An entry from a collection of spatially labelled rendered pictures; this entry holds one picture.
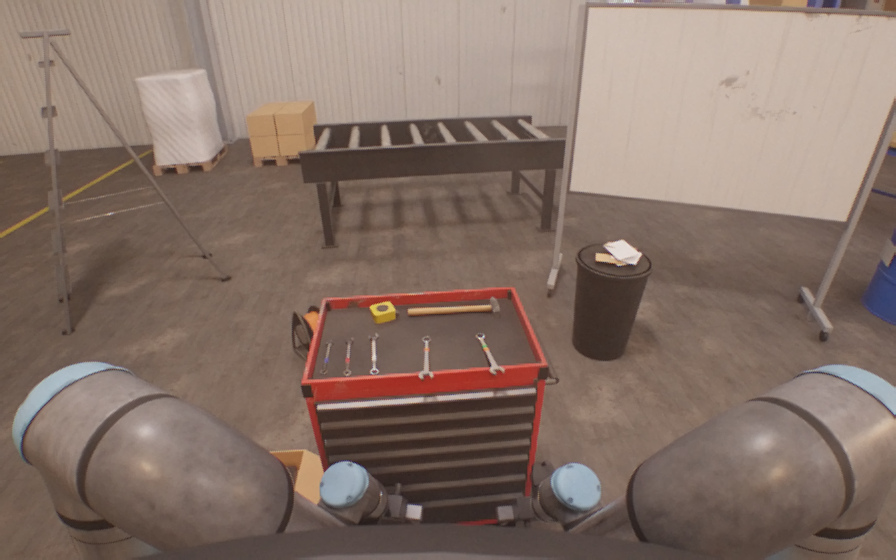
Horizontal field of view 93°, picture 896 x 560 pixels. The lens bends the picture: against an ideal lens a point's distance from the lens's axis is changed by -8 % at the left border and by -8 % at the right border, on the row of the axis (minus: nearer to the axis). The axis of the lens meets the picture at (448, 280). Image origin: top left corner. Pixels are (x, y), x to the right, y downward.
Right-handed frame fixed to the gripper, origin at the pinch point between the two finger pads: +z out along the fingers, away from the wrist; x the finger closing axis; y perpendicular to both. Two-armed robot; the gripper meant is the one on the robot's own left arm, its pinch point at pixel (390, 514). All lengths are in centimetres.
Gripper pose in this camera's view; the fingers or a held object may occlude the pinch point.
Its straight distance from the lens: 129.3
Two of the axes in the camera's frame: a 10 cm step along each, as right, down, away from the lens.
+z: 1.9, 6.0, 7.8
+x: -9.7, 0.2, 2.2
